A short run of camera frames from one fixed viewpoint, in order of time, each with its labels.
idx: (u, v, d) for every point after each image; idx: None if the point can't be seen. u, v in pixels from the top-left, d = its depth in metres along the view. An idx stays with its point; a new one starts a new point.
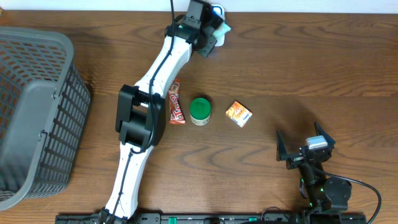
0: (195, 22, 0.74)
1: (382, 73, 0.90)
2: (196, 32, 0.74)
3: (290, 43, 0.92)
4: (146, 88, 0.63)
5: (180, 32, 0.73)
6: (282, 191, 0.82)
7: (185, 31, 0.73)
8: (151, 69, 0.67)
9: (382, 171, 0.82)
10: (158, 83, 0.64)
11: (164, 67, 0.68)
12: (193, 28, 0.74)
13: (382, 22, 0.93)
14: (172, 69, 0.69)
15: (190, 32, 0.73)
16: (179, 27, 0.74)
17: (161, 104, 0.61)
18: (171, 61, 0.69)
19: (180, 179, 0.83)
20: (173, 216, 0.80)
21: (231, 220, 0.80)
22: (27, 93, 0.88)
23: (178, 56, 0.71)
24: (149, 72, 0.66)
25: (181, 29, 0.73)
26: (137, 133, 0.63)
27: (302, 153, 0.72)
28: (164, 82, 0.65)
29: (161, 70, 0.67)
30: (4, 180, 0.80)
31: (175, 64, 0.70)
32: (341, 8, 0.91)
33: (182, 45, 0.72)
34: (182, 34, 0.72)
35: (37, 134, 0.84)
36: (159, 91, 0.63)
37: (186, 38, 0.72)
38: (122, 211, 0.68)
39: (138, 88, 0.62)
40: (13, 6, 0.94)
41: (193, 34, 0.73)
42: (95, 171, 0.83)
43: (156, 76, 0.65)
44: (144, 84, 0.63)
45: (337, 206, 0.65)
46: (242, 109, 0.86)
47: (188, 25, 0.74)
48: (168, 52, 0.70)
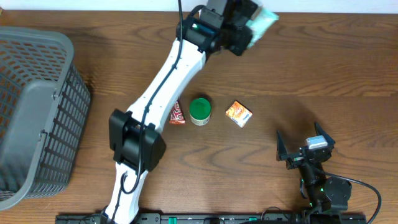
0: (217, 17, 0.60)
1: (381, 73, 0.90)
2: (216, 30, 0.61)
3: (289, 43, 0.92)
4: (140, 114, 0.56)
5: (194, 33, 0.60)
6: (282, 191, 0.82)
7: (200, 32, 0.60)
8: (151, 88, 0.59)
9: (382, 171, 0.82)
10: (155, 107, 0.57)
11: (165, 86, 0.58)
12: (212, 25, 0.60)
13: (382, 22, 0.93)
14: (176, 88, 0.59)
15: (208, 33, 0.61)
16: (194, 25, 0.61)
17: (153, 139, 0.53)
18: (175, 79, 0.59)
19: (180, 179, 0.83)
20: (173, 216, 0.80)
21: (231, 220, 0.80)
22: (27, 93, 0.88)
23: (184, 70, 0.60)
24: (148, 91, 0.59)
25: (196, 28, 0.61)
26: (131, 160, 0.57)
27: (302, 153, 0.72)
28: (163, 107, 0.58)
29: (163, 89, 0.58)
30: (4, 180, 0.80)
31: (180, 81, 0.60)
32: (341, 8, 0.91)
33: (191, 55, 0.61)
34: (198, 35, 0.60)
35: (37, 135, 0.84)
36: (155, 120, 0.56)
37: (201, 42, 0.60)
38: (120, 219, 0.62)
39: (132, 114, 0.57)
40: (13, 6, 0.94)
41: (211, 35, 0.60)
42: (95, 171, 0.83)
43: (154, 99, 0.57)
44: (139, 110, 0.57)
45: (338, 206, 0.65)
46: (242, 109, 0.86)
47: (206, 21, 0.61)
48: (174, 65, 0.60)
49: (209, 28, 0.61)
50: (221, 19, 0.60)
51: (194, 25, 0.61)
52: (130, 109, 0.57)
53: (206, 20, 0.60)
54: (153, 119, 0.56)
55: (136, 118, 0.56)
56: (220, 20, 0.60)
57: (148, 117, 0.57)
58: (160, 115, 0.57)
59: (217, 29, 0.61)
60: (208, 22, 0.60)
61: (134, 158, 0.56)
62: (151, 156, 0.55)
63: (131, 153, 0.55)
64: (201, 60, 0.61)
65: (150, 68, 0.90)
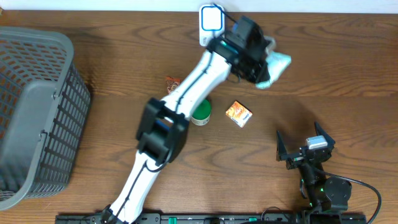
0: (240, 39, 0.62)
1: (381, 73, 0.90)
2: (240, 51, 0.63)
3: (290, 43, 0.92)
4: (173, 106, 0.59)
5: (222, 49, 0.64)
6: (282, 191, 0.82)
7: (226, 49, 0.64)
8: (183, 85, 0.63)
9: (382, 171, 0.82)
10: (187, 102, 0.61)
11: (196, 86, 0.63)
12: (236, 46, 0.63)
13: (382, 21, 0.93)
14: (205, 89, 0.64)
15: (233, 51, 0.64)
16: (222, 42, 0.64)
17: (185, 127, 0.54)
18: (206, 80, 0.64)
19: (180, 179, 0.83)
20: (173, 216, 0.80)
21: (231, 219, 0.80)
22: (27, 93, 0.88)
23: (214, 74, 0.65)
24: (180, 88, 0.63)
25: (223, 46, 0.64)
26: (155, 148, 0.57)
27: (302, 153, 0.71)
28: (193, 102, 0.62)
29: (194, 89, 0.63)
30: (4, 180, 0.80)
31: (208, 84, 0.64)
32: (341, 7, 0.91)
33: (221, 62, 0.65)
34: (224, 51, 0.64)
35: (37, 135, 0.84)
36: (185, 111, 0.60)
37: (226, 57, 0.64)
38: (125, 215, 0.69)
39: (165, 103, 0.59)
40: (13, 6, 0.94)
41: (234, 54, 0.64)
42: (95, 171, 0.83)
43: (186, 94, 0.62)
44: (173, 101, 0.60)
45: (338, 206, 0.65)
46: (242, 109, 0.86)
47: (232, 42, 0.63)
48: (204, 70, 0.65)
49: (234, 48, 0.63)
50: (245, 41, 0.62)
51: (223, 42, 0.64)
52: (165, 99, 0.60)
53: (232, 41, 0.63)
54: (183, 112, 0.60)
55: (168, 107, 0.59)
56: (244, 43, 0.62)
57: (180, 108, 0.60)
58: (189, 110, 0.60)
59: (240, 50, 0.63)
60: (234, 43, 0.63)
61: (158, 145, 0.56)
62: (177, 145, 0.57)
63: (158, 140, 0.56)
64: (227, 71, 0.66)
65: (150, 68, 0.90)
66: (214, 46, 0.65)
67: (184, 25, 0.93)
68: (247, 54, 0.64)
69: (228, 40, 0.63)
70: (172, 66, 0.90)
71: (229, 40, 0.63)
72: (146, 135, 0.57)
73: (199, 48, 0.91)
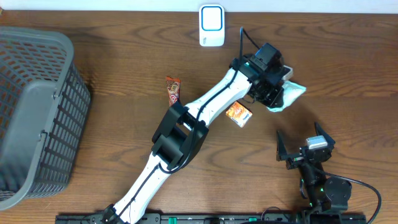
0: (264, 63, 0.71)
1: (381, 73, 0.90)
2: (260, 74, 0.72)
3: (290, 43, 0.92)
4: (195, 112, 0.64)
5: (245, 69, 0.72)
6: (281, 191, 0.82)
7: (249, 70, 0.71)
8: (206, 94, 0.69)
9: (382, 171, 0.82)
10: (209, 110, 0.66)
11: (219, 98, 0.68)
12: (258, 69, 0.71)
13: (382, 22, 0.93)
14: (226, 102, 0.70)
15: (255, 73, 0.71)
16: (246, 63, 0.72)
17: (204, 133, 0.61)
18: (227, 94, 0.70)
19: (180, 179, 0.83)
20: (173, 216, 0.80)
21: (231, 220, 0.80)
22: (27, 93, 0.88)
23: (237, 89, 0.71)
24: (203, 97, 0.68)
25: (246, 67, 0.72)
26: (169, 151, 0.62)
27: (302, 153, 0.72)
28: (213, 112, 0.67)
29: (217, 100, 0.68)
30: (4, 180, 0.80)
31: (231, 98, 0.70)
32: (341, 8, 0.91)
33: (243, 81, 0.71)
34: (247, 72, 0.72)
35: (37, 135, 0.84)
36: (206, 118, 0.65)
37: (249, 77, 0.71)
38: (127, 216, 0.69)
39: (188, 109, 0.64)
40: (12, 6, 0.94)
41: (255, 75, 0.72)
42: (95, 171, 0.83)
43: (208, 104, 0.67)
44: (194, 108, 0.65)
45: (338, 206, 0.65)
46: (242, 109, 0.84)
47: (255, 64, 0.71)
48: (227, 84, 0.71)
49: (256, 70, 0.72)
50: (267, 66, 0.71)
51: (247, 63, 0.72)
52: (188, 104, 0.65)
53: (255, 63, 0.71)
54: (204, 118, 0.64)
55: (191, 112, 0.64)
56: (265, 66, 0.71)
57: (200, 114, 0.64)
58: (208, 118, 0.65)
59: (261, 73, 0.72)
60: (257, 66, 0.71)
61: (174, 149, 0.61)
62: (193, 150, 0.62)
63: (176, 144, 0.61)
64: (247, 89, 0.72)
65: (150, 68, 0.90)
66: (237, 66, 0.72)
67: (184, 25, 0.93)
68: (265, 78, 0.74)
69: (252, 62, 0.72)
70: (172, 66, 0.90)
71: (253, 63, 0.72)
72: (164, 137, 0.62)
73: (199, 48, 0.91)
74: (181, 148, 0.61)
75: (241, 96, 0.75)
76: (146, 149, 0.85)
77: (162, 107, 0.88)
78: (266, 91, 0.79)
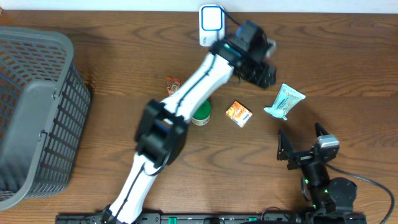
0: (245, 42, 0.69)
1: (381, 73, 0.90)
2: (243, 53, 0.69)
3: (290, 43, 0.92)
4: (173, 107, 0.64)
5: (225, 51, 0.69)
6: (282, 191, 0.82)
7: (231, 52, 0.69)
8: (185, 86, 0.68)
9: (382, 170, 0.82)
10: (189, 102, 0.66)
11: (197, 88, 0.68)
12: (240, 49, 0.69)
13: (382, 21, 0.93)
14: (206, 91, 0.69)
15: (236, 53, 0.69)
16: (225, 45, 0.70)
17: (183, 129, 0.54)
18: (206, 83, 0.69)
19: (180, 179, 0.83)
20: (173, 216, 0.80)
21: (231, 219, 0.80)
22: (27, 93, 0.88)
23: (216, 76, 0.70)
24: (182, 89, 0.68)
25: (226, 49, 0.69)
26: (153, 150, 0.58)
27: (313, 151, 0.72)
28: (193, 104, 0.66)
29: (196, 91, 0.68)
30: (4, 181, 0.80)
31: (210, 85, 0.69)
32: (341, 7, 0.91)
33: (222, 66, 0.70)
34: (227, 54, 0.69)
35: (37, 135, 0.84)
36: (185, 112, 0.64)
37: (229, 60, 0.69)
38: (124, 217, 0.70)
39: (166, 105, 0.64)
40: (13, 6, 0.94)
41: (237, 56, 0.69)
42: (95, 171, 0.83)
43: (187, 96, 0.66)
44: (174, 102, 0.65)
45: (342, 208, 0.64)
46: (242, 109, 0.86)
47: (236, 45, 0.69)
48: (206, 72, 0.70)
49: (237, 50, 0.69)
50: (249, 45, 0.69)
51: (226, 45, 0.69)
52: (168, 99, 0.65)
53: (235, 45, 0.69)
54: (184, 113, 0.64)
55: (168, 108, 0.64)
56: (247, 46, 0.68)
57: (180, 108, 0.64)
58: (189, 111, 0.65)
59: (243, 53, 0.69)
60: (237, 46, 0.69)
61: (157, 148, 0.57)
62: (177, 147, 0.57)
63: (157, 143, 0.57)
64: (229, 73, 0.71)
65: (150, 68, 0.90)
66: (216, 49, 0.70)
67: (185, 25, 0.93)
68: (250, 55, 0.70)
69: (232, 43, 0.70)
70: (173, 66, 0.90)
71: (233, 43, 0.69)
72: (145, 137, 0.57)
73: (199, 48, 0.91)
74: (163, 149, 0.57)
75: (225, 80, 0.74)
76: None
77: None
78: (252, 71, 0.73)
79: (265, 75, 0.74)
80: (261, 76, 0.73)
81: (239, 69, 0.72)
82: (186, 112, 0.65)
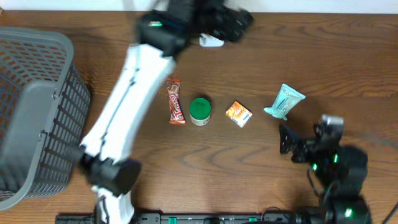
0: (183, 2, 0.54)
1: (382, 73, 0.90)
2: (185, 23, 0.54)
3: (290, 43, 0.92)
4: (96, 149, 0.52)
5: (157, 30, 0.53)
6: (281, 191, 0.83)
7: (166, 28, 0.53)
8: (106, 112, 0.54)
9: (383, 171, 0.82)
10: (114, 132, 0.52)
11: (120, 110, 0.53)
12: (180, 17, 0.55)
13: (382, 22, 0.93)
14: (138, 107, 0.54)
15: (175, 28, 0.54)
16: (152, 24, 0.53)
17: (112, 172, 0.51)
18: (135, 94, 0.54)
19: (180, 179, 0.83)
20: (173, 216, 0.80)
21: (231, 220, 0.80)
22: (27, 93, 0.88)
23: (146, 84, 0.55)
24: (103, 117, 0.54)
25: (158, 28, 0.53)
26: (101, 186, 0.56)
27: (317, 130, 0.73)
28: (122, 133, 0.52)
29: (120, 113, 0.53)
30: (4, 180, 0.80)
31: (142, 96, 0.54)
32: (341, 8, 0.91)
33: (150, 62, 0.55)
34: (162, 33, 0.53)
35: (37, 134, 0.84)
36: (114, 150, 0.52)
37: (168, 37, 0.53)
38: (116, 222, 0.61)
39: (86, 147, 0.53)
40: (13, 6, 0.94)
41: (177, 32, 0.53)
42: None
43: (110, 126, 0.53)
44: (94, 141, 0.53)
45: (357, 171, 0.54)
46: (242, 109, 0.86)
47: (170, 18, 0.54)
48: (131, 81, 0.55)
49: (176, 23, 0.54)
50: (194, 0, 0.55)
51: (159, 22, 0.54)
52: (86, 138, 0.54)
53: (169, 17, 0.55)
54: (111, 152, 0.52)
55: (90, 150, 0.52)
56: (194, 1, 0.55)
57: (105, 146, 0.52)
58: (122, 145, 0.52)
59: (185, 21, 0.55)
60: (174, 16, 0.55)
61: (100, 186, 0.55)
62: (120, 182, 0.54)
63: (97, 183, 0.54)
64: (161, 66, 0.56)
65: None
66: (143, 37, 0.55)
67: None
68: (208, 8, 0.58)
69: (161, 18, 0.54)
70: None
71: (160, 19, 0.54)
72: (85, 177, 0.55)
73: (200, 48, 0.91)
74: (102, 187, 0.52)
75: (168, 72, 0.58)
76: (147, 149, 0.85)
77: (162, 107, 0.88)
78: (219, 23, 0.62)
79: (242, 25, 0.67)
80: (229, 27, 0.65)
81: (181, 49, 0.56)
82: (117, 149, 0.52)
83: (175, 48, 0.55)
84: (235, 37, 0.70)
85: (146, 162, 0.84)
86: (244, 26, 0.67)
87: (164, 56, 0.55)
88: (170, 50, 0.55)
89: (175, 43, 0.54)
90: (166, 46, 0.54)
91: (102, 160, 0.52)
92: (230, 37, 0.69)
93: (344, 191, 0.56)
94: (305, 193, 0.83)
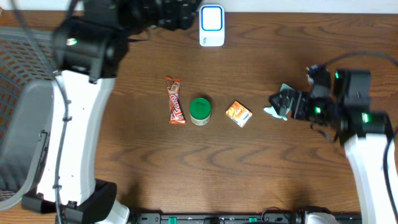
0: (106, 7, 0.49)
1: (381, 73, 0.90)
2: (109, 30, 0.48)
3: (290, 43, 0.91)
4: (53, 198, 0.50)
5: (77, 50, 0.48)
6: (281, 190, 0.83)
7: (86, 45, 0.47)
8: (50, 156, 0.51)
9: None
10: (66, 178, 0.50)
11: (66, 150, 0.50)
12: (107, 22, 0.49)
13: (383, 21, 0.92)
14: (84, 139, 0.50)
15: (97, 37, 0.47)
16: (71, 42, 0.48)
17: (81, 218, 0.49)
18: (78, 128, 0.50)
19: (180, 180, 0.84)
20: (173, 216, 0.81)
21: (231, 219, 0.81)
22: (27, 93, 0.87)
23: (82, 118, 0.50)
24: (49, 163, 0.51)
25: (78, 43, 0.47)
26: None
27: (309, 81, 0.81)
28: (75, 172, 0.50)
29: (64, 156, 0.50)
30: (4, 180, 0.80)
31: (85, 126, 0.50)
32: (341, 7, 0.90)
33: (82, 88, 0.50)
34: (86, 48, 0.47)
35: (37, 134, 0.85)
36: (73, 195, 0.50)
37: (93, 53, 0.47)
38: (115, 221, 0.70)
39: (43, 197, 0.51)
40: (14, 6, 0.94)
41: (100, 45, 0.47)
42: (96, 171, 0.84)
43: (61, 170, 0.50)
44: (48, 191, 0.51)
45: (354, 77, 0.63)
46: (242, 109, 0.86)
47: (83, 32, 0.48)
48: (65, 118, 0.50)
49: (98, 32, 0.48)
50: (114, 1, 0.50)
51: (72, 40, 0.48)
52: (38, 190, 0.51)
53: (92, 27, 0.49)
54: (69, 198, 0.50)
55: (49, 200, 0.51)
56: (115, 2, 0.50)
57: (61, 194, 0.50)
58: (79, 186, 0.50)
59: (114, 25, 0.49)
60: (96, 26, 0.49)
61: None
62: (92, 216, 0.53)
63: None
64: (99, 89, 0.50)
65: (150, 68, 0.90)
66: (67, 60, 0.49)
67: None
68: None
69: (77, 33, 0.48)
70: (172, 66, 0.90)
71: (78, 33, 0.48)
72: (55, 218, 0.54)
73: (199, 48, 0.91)
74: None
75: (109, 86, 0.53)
76: (147, 149, 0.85)
77: (162, 107, 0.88)
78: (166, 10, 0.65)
79: (189, 8, 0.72)
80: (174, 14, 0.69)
81: (115, 59, 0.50)
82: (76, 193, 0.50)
83: (107, 59, 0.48)
84: (185, 23, 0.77)
85: (146, 162, 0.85)
86: (190, 8, 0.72)
87: (92, 82, 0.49)
88: (102, 61, 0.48)
89: (104, 54, 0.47)
90: (96, 60, 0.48)
91: (66, 206, 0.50)
92: (178, 23, 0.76)
93: (352, 104, 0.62)
94: (305, 192, 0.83)
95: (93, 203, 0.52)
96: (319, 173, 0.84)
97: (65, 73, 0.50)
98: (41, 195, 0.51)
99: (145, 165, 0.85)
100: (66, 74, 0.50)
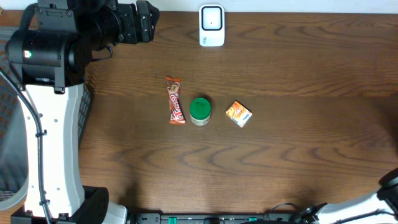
0: (62, 14, 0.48)
1: (380, 73, 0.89)
2: (66, 35, 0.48)
3: (290, 43, 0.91)
4: (41, 211, 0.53)
5: (38, 60, 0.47)
6: (282, 191, 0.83)
7: (45, 53, 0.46)
8: (32, 172, 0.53)
9: (380, 171, 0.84)
10: (53, 191, 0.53)
11: (46, 165, 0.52)
12: (65, 28, 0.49)
13: (383, 21, 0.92)
14: (63, 151, 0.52)
15: (55, 43, 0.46)
16: (27, 55, 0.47)
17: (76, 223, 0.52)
18: (56, 142, 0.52)
19: (180, 179, 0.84)
20: (173, 216, 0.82)
21: (231, 219, 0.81)
22: None
23: (56, 134, 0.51)
24: (33, 178, 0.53)
25: (35, 55, 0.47)
26: None
27: None
28: (60, 185, 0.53)
29: (46, 171, 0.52)
30: (4, 181, 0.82)
31: (62, 138, 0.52)
32: (342, 8, 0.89)
33: (49, 100, 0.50)
34: (45, 58, 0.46)
35: None
36: (61, 205, 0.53)
37: (53, 60, 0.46)
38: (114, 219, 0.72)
39: (32, 212, 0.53)
40: (13, 6, 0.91)
41: (58, 51, 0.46)
42: (96, 171, 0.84)
43: (47, 183, 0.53)
44: (35, 207, 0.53)
45: None
46: (242, 109, 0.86)
47: (37, 41, 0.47)
48: (40, 132, 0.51)
49: (55, 39, 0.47)
50: (67, 10, 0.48)
51: (27, 50, 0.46)
52: (27, 207, 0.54)
53: (48, 35, 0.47)
54: (60, 209, 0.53)
55: (37, 214, 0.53)
56: (66, 7, 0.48)
57: (51, 208, 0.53)
58: (66, 199, 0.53)
59: (72, 30, 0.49)
60: (52, 33, 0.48)
61: None
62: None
63: None
64: (69, 99, 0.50)
65: (150, 67, 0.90)
66: (28, 72, 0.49)
67: (183, 25, 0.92)
68: (101, 15, 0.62)
69: (32, 44, 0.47)
70: (172, 66, 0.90)
71: (33, 43, 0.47)
72: None
73: (199, 48, 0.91)
74: None
75: (81, 93, 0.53)
76: (147, 149, 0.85)
77: (162, 107, 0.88)
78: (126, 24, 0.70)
79: (150, 20, 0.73)
80: (135, 27, 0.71)
81: (78, 65, 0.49)
82: (64, 206, 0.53)
83: (69, 65, 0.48)
84: (145, 37, 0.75)
85: (145, 162, 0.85)
86: (150, 20, 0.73)
87: (60, 91, 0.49)
88: (64, 70, 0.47)
89: (64, 62, 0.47)
90: (58, 69, 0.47)
91: (58, 219, 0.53)
92: (138, 38, 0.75)
93: None
94: (305, 192, 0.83)
95: (86, 210, 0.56)
96: (319, 173, 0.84)
97: (29, 88, 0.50)
98: (30, 212, 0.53)
99: (145, 165, 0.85)
100: (32, 89, 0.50)
